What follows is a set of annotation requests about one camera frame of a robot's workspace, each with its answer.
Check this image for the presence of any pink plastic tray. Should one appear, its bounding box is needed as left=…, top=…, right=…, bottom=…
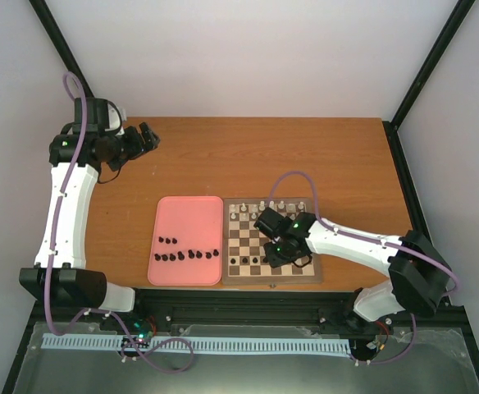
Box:
left=148, top=196, right=224, bottom=287

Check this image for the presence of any black aluminium frame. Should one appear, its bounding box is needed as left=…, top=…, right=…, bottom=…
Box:
left=1, top=0, right=479, bottom=394

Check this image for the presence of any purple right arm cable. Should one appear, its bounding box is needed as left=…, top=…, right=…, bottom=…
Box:
left=268, top=171, right=461, bottom=366

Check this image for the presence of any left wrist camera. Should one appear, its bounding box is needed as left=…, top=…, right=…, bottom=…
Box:
left=105, top=101, right=127, bottom=135

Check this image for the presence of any light blue cable duct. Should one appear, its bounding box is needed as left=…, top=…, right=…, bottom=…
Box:
left=41, top=333, right=350, bottom=357

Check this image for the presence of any wooden chess board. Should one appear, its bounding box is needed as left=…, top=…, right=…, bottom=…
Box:
left=221, top=198, right=322, bottom=287

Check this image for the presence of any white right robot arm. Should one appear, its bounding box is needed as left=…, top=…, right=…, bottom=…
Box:
left=147, top=196, right=457, bottom=322

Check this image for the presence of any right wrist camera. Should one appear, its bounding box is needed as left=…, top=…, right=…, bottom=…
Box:
left=253, top=208, right=292, bottom=239

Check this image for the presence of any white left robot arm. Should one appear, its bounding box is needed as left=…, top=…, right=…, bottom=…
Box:
left=19, top=122, right=160, bottom=331

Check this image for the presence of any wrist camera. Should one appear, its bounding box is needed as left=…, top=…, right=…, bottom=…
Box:
left=105, top=101, right=127, bottom=135
left=253, top=208, right=292, bottom=239

